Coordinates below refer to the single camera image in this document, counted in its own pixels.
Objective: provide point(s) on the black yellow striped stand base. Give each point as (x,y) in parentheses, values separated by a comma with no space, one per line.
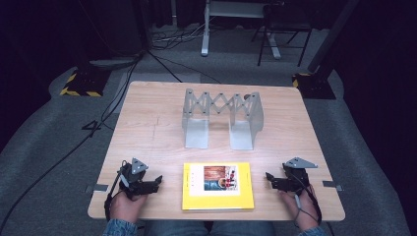
(314,87)
(86,83)

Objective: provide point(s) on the person's right hand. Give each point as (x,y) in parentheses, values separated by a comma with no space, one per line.
(306,209)

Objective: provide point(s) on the yellow book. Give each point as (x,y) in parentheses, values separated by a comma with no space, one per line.
(196,200)

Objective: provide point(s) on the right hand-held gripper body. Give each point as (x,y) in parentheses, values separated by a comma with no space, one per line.
(295,178)

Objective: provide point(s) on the white desk frame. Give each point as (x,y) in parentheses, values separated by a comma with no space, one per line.
(205,36)

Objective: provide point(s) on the grey tape strip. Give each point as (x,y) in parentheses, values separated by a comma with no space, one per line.
(100,188)
(331,185)

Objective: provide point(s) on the person's left hand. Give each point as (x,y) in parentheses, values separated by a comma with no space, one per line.
(126,208)

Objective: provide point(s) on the dark slanted stand pole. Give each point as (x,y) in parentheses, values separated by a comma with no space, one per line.
(331,36)

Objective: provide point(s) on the grey metal expandable book stand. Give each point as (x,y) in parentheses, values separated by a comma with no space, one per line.
(196,132)

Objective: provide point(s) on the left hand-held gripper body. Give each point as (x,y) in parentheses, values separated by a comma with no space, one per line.
(132,175)

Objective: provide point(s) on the black chair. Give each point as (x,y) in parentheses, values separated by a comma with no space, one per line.
(283,23)

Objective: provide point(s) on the person's legs in jeans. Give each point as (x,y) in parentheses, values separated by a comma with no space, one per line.
(209,228)

